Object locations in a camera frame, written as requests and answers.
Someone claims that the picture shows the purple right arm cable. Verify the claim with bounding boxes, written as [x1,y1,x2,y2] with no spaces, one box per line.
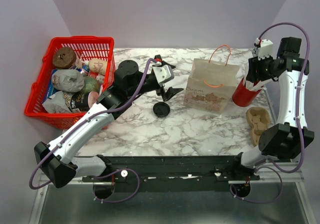
[229,22,311,204]

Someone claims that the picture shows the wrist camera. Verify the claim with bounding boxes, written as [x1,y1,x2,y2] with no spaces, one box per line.
[152,65,174,87]
[252,38,273,60]

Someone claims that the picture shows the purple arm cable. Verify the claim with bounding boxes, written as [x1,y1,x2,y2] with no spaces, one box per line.
[29,58,161,190]
[229,22,311,204]

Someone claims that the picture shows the beige printed bottle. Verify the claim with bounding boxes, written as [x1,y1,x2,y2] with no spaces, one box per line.
[83,58,108,76]

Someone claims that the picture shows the red plastic basket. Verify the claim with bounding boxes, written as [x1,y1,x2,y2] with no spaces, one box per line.
[24,36,116,129]

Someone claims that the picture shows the paper takeout bag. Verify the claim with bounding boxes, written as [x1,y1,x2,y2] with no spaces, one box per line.
[183,56,240,115]

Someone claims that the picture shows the grey crumpled bag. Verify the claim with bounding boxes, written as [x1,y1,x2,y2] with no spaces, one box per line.
[51,69,85,93]

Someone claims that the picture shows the white wrapped straws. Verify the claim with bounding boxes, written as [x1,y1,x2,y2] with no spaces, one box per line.
[242,66,269,92]

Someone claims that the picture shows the green avocado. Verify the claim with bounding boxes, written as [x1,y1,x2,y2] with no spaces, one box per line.
[80,76,101,93]

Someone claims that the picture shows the cardboard cup carrier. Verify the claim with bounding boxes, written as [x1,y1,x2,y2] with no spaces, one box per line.
[246,107,271,146]

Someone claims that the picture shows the silver snack bag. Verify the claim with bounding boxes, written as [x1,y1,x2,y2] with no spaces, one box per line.
[42,91,74,113]

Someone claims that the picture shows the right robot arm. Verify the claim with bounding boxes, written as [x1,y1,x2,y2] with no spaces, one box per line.
[230,37,315,180]

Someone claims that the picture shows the black food cup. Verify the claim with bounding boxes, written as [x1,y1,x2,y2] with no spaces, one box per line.
[69,91,99,113]

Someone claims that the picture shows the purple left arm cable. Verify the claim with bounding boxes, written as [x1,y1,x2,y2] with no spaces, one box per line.
[29,58,161,190]

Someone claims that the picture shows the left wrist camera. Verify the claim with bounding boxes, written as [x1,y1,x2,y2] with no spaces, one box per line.
[152,65,174,87]

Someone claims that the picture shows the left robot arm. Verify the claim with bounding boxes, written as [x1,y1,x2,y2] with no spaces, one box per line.
[34,55,182,188]

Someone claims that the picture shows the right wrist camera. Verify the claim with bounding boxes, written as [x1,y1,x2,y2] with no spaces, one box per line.
[252,38,273,60]

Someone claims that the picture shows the red straw cup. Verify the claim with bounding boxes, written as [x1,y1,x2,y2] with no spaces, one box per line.
[232,80,261,107]

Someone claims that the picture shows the blue flat package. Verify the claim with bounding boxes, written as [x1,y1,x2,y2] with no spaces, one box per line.
[41,69,58,103]

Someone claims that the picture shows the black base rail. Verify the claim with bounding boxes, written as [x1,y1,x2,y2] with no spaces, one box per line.
[82,155,267,193]

